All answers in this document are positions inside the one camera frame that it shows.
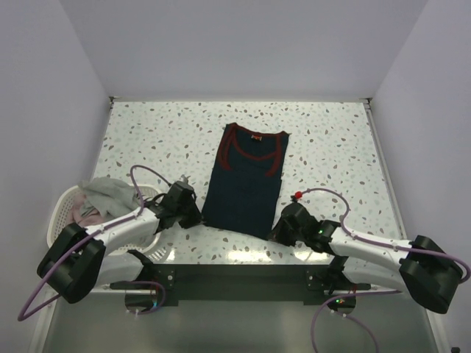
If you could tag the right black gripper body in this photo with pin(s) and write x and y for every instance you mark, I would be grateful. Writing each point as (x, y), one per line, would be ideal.
(285, 235)

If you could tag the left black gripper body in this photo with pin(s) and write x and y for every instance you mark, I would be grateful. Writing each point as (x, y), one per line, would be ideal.
(188, 216)

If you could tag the navy basketball tank top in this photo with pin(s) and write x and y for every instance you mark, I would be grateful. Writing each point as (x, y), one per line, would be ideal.
(245, 181)

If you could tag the grey garment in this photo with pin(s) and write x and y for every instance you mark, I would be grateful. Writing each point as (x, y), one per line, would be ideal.
(109, 198)

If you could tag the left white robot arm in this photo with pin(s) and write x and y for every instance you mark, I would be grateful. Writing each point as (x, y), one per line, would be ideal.
(81, 259)

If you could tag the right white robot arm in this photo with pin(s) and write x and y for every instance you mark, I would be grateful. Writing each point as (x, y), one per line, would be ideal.
(417, 267)

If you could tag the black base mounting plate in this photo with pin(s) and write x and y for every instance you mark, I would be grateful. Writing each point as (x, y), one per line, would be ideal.
(309, 284)

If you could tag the pink garment in basket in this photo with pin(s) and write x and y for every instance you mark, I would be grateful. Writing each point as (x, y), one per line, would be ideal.
(87, 217)

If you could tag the white laundry basket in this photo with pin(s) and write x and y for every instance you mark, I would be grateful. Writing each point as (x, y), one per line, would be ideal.
(59, 220)

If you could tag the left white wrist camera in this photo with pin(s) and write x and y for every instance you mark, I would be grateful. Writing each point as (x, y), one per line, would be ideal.
(184, 180)

